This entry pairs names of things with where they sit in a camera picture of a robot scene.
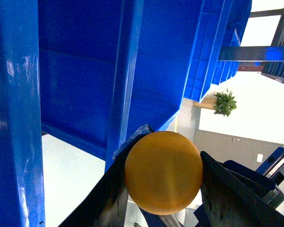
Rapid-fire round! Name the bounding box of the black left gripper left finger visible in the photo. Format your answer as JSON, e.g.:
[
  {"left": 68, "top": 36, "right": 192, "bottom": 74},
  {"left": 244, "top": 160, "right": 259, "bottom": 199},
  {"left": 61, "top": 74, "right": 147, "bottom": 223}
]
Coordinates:
[{"left": 59, "top": 139, "right": 142, "bottom": 227}]

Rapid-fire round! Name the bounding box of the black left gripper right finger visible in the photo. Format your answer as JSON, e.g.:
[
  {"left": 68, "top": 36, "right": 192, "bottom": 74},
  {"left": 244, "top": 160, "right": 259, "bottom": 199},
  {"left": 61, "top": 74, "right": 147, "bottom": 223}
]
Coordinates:
[{"left": 200, "top": 151, "right": 284, "bottom": 227}]

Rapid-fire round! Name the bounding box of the yellow mushroom push button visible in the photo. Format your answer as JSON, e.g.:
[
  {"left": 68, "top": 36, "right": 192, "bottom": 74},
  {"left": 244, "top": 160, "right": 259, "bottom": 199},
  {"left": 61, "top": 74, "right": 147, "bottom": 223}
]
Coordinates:
[{"left": 112, "top": 124, "right": 203, "bottom": 215}]

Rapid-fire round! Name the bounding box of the blue parts bin with buttons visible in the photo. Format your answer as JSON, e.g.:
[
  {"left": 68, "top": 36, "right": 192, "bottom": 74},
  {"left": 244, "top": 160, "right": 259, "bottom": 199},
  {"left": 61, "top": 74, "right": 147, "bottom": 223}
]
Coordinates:
[{"left": 0, "top": 0, "right": 45, "bottom": 227}]

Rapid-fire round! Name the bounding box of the potted green plant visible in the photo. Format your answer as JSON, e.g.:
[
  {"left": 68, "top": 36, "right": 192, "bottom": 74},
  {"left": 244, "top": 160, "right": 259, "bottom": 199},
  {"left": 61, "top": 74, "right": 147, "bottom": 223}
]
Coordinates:
[{"left": 213, "top": 89, "right": 237, "bottom": 118}]

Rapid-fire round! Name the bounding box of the empty blue bin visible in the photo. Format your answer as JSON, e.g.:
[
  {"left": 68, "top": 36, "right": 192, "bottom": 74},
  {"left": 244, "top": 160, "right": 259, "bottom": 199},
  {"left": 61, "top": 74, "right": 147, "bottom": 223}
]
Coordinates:
[{"left": 38, "top": 0, "right": 204, "bottom": 168}]

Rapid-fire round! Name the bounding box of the far blue bin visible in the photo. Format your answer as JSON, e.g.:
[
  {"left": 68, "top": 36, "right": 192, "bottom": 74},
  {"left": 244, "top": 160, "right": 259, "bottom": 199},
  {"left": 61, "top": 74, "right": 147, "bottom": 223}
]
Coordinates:
[{"left": 184, "top": 0, "right": 252, "bottom": 102}]

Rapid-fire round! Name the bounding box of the metal roller rack frame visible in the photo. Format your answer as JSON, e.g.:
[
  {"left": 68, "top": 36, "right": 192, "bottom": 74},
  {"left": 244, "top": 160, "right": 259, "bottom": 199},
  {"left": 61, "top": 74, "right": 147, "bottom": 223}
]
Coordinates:
[{"left": 218, "top": 7, "right": 284, "bottom": 83}]

